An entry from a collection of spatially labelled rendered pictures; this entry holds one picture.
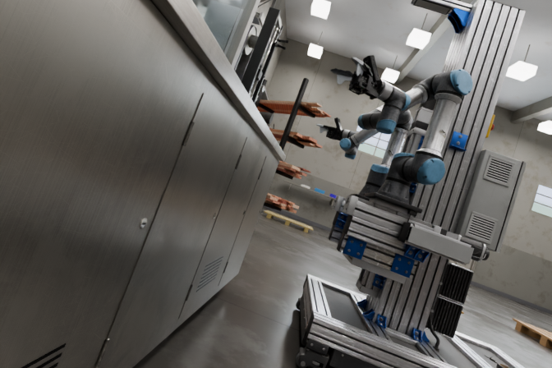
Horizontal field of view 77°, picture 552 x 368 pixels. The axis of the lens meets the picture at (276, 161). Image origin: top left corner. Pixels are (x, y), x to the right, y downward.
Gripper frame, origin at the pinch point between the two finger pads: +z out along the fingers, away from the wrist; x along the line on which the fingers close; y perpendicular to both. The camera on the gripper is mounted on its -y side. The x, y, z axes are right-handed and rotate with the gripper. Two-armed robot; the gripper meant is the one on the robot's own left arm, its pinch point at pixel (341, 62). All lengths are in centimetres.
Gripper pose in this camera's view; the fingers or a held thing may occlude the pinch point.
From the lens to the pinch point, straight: 145.6
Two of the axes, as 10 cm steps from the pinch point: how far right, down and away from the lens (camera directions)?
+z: -8.7, -3.5, -3.5
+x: -4.0, 0.8, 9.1
